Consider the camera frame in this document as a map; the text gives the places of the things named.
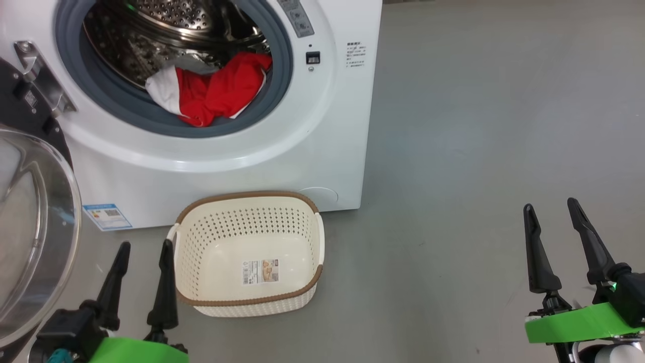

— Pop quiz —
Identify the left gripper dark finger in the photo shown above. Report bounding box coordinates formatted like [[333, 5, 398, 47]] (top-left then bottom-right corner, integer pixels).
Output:
[[146, 239, 179, 331], [93, 241, 132, 332]]

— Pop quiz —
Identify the left black cable teal plug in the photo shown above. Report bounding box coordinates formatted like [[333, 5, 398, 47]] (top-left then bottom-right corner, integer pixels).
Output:
[[47, 348, 80, 363]]

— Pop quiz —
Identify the perforated steel washer drum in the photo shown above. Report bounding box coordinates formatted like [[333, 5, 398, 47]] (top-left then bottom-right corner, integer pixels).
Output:
[[83, 0, 273, 91]]

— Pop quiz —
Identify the printed product label sticker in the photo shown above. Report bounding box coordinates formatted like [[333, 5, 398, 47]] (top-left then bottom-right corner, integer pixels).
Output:
[[242, 259, 280, 285]]

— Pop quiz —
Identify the white front-load washing machine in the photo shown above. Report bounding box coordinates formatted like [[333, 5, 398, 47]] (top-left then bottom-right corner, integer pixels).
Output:
[[0, 0, 382, 231]]

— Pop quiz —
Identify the grey rubber door gasket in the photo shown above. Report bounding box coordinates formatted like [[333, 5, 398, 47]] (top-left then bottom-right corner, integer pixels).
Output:
[[54, 0, 294, 139]]

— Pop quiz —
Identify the black round glass washer door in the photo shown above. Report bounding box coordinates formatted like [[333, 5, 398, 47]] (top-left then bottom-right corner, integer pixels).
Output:
[[0, 58, 82, 363]]

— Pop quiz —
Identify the cream perforated basket brown rim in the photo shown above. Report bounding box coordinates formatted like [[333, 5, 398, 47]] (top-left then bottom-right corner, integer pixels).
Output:
[[166, 191, 326, 318]]

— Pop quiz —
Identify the grey warning label strip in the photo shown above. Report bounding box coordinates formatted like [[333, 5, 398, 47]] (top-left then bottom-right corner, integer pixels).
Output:
[[277, 0, 315, 38]]

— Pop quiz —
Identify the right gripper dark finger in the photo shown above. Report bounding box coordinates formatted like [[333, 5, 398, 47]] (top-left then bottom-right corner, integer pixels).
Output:
[[567, 197, 618, 285], [523, 203, 562, 294]]

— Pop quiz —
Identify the blue energy label sticker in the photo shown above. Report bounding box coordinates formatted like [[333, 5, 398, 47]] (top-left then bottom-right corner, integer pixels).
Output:
[[82, 203, 133, 231]]

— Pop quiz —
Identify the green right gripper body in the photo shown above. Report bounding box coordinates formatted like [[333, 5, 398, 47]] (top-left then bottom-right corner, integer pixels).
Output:
[[524, 291, 645, 346]]

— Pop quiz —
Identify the red and white garment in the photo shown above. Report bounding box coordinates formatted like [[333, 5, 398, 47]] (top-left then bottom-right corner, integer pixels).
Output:
[[145, 51, 273, 128]]

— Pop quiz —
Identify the metal washer door hinge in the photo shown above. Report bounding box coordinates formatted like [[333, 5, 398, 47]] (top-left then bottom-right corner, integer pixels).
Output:
[[14, 40, 78, 119]]

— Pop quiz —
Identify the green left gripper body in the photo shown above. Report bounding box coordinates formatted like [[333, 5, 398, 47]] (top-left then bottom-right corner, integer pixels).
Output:
[[88, 328, 189, 363]]

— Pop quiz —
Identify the small printed text label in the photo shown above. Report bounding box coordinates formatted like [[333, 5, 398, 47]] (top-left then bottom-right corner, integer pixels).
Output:
[[345, 42, 368, 69]]

